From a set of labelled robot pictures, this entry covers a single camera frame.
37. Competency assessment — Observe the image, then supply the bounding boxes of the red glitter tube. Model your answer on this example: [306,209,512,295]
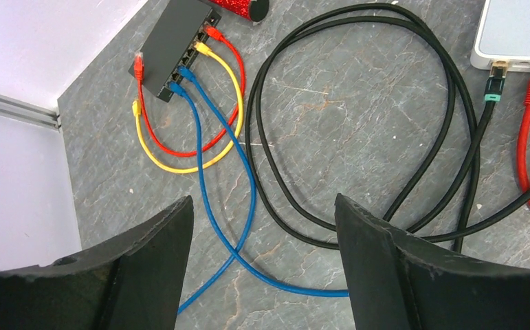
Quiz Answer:
[210,0,269,23]

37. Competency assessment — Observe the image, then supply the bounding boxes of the black cable teal collar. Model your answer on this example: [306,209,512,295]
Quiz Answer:
[245,2,530,252]
[246,3,508,253]

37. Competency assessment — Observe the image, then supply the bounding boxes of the short red ethernet cable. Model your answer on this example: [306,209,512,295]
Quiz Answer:
[133,25,247,159]

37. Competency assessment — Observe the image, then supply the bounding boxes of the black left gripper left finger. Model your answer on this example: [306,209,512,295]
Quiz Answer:
[0,196,194,329]

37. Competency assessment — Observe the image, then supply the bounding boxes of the yellow ethernet cable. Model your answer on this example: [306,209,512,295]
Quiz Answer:
[131,41,245,175]

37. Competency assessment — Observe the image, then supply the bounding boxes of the long blue ethernet cable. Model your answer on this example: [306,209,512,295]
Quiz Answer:
[168,82,350,299]

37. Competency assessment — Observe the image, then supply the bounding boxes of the white plastic box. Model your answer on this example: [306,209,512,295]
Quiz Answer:
[470,0,530,72]

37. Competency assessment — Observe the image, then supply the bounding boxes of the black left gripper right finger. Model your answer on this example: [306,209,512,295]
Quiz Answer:
[335,194,530,329]

